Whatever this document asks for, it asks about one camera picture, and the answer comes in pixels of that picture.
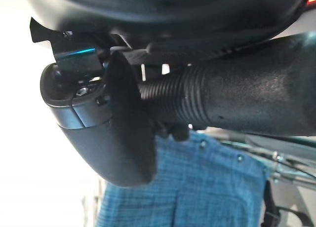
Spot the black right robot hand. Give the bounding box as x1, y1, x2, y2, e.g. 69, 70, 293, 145
23, 0, 311, 187

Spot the black ribbed wheelchair handle grip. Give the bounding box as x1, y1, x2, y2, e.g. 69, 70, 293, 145
137, 31, 316, 141

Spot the blue plaid wheelchair backrest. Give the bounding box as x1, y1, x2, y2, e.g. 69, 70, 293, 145
95, 131, 270, 227

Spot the dark metal wheelchair frame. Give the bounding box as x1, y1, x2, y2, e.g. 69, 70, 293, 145
217, 127, 316, 187

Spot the black wheelchair strap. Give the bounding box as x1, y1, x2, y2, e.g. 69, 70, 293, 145
263, 180, 316, 227

